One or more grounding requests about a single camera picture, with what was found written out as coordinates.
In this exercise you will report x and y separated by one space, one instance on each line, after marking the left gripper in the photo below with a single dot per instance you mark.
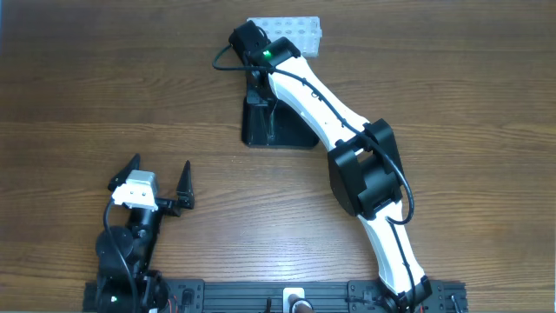
170 206

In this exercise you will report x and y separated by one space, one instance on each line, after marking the black tray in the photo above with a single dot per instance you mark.
297 137

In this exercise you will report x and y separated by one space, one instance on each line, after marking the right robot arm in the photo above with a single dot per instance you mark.
304 95

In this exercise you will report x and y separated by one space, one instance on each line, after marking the white test tube rack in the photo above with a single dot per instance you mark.
299 30

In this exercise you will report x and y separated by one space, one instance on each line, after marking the clear test tube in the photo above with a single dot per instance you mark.
272 124

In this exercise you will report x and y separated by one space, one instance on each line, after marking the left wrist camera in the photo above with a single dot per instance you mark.
135 191

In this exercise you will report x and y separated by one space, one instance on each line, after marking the mounting rail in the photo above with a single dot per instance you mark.
252 297

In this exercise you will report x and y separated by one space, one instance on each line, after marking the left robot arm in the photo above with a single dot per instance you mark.
130 243

